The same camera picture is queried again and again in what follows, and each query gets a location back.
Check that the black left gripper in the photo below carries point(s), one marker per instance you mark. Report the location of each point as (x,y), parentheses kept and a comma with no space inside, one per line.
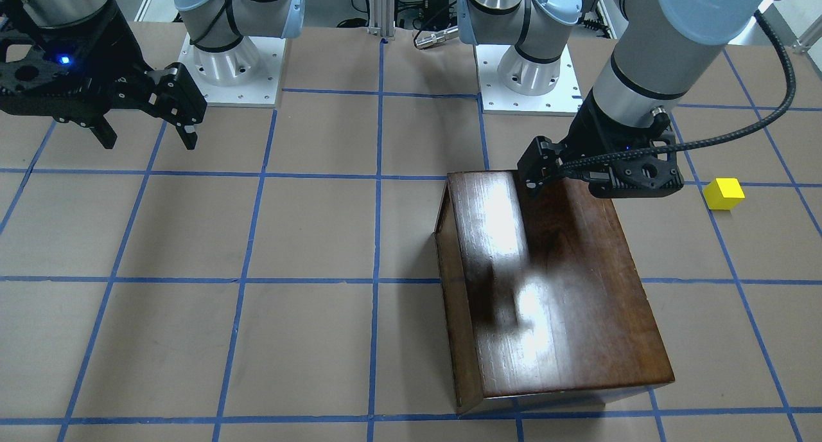
(587,132)

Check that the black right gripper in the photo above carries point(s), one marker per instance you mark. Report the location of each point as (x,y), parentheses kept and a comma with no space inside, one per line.
(110,51)

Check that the dark wooden drawer box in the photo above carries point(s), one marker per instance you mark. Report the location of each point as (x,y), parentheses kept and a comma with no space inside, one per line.
(544,306)

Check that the yellow cube block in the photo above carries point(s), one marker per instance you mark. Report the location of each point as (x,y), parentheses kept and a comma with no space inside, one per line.
(723,194)

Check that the silver metal plug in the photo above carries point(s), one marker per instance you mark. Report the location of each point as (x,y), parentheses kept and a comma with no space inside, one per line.
(437,38)

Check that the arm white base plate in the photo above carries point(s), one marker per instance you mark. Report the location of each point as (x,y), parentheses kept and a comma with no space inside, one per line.
(512,85)
(247,76)

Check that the aluminium frame post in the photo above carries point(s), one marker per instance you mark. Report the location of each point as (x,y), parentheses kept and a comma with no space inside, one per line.
(381,18)

